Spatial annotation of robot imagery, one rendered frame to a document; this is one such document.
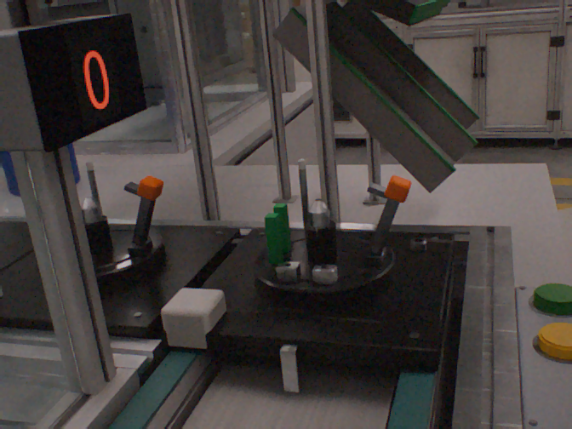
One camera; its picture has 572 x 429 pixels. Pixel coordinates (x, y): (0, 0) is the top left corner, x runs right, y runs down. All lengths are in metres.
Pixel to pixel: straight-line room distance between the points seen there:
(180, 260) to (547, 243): 0.54
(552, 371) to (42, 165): 0.40
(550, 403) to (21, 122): 0.39
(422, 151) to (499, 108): 3.84
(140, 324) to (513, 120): 4.17
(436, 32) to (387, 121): 3.79
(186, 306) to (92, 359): 0.10
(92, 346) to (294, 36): 0.47
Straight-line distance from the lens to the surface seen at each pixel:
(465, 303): 0.62
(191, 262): 0.72
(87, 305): 0.52
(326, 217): 0.62
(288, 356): 0.55
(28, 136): 0.42
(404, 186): 0.59
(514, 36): 4.56
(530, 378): 0.53
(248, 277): 0.67
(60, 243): 0.49
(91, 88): 0.45
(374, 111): 0.81
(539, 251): 0.98
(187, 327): 0.58
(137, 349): 0.60
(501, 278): 0.67
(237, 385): 0.60
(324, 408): 0.56
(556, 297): 0.61
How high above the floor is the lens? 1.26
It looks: 20 degrees down
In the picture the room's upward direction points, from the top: 6 degrees counter-clockwise
